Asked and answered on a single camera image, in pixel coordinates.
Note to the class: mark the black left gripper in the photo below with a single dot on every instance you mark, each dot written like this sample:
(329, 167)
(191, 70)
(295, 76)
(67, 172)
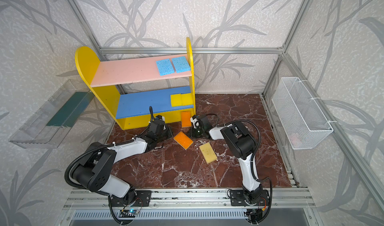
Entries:
(162, 135)

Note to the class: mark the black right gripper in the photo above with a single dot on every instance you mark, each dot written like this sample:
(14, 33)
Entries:
(199, 131)

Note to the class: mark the orange sponge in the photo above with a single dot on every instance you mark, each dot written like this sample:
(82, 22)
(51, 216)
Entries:
(183, 140)
(186, 119)

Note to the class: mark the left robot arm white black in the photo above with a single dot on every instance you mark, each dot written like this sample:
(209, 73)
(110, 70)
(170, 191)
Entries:
(93, 169)

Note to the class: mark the pale yellow sponge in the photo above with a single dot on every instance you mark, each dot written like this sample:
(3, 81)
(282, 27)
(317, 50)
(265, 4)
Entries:
(208, 153)

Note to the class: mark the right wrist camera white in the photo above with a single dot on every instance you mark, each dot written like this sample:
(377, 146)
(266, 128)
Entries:
(195, 122)

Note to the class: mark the clear acrylic wall bin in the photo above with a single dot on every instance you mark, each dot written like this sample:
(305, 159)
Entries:
(48, 127)

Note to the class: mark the green circuit board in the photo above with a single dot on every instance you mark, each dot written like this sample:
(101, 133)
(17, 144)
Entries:
(130, 213)

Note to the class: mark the white wire mesh basket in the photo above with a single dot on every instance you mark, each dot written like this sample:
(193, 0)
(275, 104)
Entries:
(304, 122)

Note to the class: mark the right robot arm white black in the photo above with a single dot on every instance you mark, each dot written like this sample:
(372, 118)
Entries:
(243, 139)

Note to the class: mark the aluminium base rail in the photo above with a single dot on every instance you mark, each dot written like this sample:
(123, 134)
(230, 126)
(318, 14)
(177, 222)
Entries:
(190, 199)

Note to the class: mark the blue sponge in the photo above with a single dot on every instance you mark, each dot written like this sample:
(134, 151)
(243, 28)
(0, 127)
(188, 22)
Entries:
(181, 64)
(165, 67)

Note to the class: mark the yellow shelf with coloured boards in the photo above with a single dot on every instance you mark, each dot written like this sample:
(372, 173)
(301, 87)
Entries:
(127, 88)

